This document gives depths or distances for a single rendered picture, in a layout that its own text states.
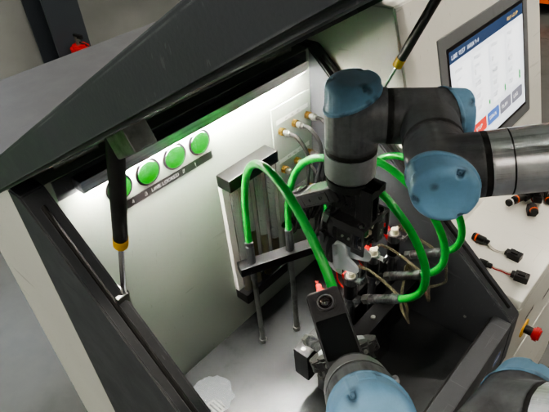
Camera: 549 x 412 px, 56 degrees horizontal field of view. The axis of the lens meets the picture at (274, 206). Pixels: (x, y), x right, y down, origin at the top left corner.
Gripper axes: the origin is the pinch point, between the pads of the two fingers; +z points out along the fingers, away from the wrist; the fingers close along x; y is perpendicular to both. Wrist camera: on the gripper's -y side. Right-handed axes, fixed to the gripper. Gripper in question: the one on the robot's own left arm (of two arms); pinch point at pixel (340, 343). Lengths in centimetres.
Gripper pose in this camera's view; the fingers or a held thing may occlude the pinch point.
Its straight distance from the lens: 81.2
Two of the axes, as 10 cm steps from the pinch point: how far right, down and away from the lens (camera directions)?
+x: 9.3, -3.6, -0.2
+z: 0.7, 1.2, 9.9
